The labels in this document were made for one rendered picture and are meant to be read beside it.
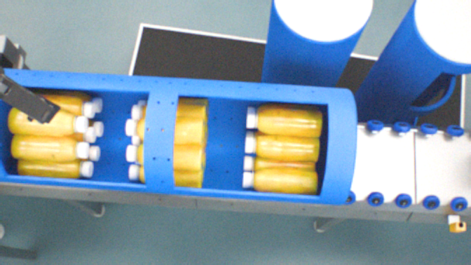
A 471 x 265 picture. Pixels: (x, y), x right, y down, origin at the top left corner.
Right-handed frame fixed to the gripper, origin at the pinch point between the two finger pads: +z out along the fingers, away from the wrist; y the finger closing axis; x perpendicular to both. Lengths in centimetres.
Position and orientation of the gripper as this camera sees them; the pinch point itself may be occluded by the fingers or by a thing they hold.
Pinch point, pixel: (15, 85)
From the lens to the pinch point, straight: 81.7
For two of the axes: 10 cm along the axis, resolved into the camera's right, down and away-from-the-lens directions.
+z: 0.5, 1.6, 9.9
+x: 5.9, -8.0, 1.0
